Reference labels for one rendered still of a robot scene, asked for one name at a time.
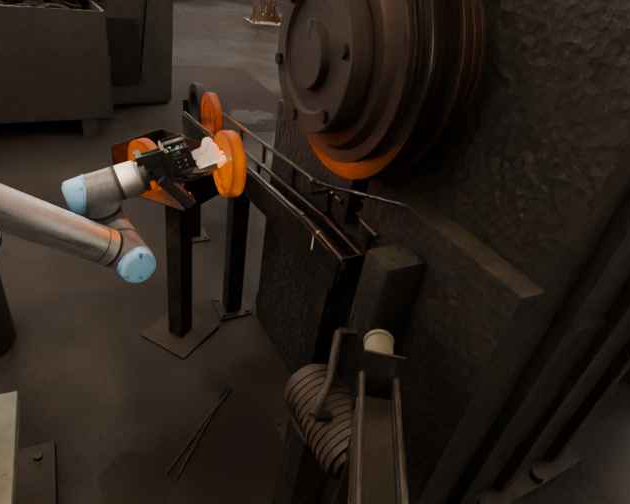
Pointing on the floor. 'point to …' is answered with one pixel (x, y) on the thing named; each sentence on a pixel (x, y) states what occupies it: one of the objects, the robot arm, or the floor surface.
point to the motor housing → (312, 438)
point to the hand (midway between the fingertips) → (228, 156)
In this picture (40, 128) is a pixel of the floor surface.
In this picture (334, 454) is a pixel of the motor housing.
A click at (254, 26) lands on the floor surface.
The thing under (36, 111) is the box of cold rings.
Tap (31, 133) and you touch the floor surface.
